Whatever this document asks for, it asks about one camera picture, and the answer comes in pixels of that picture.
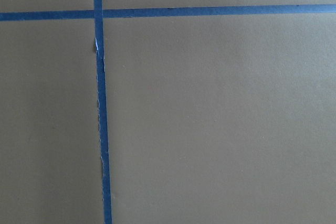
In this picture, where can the brown paper table cover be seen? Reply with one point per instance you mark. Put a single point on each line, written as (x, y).
(167, 111)

